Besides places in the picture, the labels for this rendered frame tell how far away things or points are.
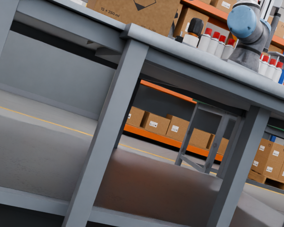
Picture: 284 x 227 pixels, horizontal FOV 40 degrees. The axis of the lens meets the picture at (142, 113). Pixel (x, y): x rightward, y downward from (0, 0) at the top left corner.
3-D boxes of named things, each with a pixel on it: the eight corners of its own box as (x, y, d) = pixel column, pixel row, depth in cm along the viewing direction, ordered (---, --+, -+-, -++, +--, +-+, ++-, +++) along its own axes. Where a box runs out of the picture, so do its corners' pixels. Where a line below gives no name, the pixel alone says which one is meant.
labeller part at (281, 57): (280, 60, 244) (280, 58, 244) (293, 61, 234) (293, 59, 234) (263, 52, 239) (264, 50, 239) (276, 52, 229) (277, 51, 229)
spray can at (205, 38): (198, 67, 209) (211, 30, 208) (202, 67, 204) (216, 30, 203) (190, 64, 207) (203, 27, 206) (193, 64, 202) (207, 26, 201)
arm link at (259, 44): (264, 56, 177) (276, 29, 177) (256, 47, 166) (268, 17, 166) (240, 51, 184) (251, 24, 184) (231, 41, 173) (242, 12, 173)
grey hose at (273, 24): (264, 52, 211) (277, 15, 210) (268, 52, 207) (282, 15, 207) (259, 50, 209) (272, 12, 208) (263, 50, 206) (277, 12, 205)
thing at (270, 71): (261, 94, 228) (274, 60, 227) (267, 95, 223) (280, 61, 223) (254, 91, 226) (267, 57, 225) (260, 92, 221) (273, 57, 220)
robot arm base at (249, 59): (242, 74, 186) (250, 55, 186) (263, 78, 172) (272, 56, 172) (218, 63, 180) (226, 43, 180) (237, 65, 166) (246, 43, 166)
